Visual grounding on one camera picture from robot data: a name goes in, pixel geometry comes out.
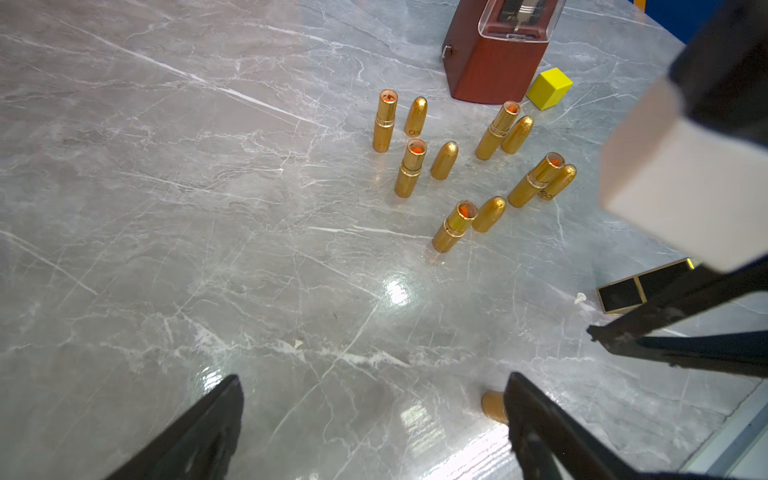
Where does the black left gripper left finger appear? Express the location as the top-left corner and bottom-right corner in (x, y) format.
(109, 374), (244, 479)

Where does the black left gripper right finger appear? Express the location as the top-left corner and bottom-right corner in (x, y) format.
(503, 372), (642, 479)

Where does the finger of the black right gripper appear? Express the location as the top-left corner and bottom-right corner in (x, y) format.
(587, 255), (767, 378)

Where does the black gold square lipstick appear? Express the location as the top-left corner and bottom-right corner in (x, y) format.
(597, 258), (695, 314)

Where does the gold bullet lipstick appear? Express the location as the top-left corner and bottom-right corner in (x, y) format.
(507, 152), (566, 208)
(475, 101), (520, 160)
(372, 89), (398, 153)
(481, 391), (509, 425)
(394, 139), (427, 198)

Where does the gold lipstick cap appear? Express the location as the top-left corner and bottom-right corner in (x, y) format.
(430, 141), (459, 180)
(472, 196), (507, 233)
(538, 164), (577, 201)
(500, 115), (534, 154)
(404, 96), (428, 137)

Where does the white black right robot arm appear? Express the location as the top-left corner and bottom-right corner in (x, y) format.
(589, 1), (767, 378)

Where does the yellow small block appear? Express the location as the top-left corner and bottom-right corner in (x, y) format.
(527, 68), (573, 111)

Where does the dark red wooden metronome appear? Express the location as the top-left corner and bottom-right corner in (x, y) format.
(442, 0), (565, 105)

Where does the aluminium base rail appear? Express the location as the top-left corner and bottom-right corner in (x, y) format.
(680, 380), (767, 479)

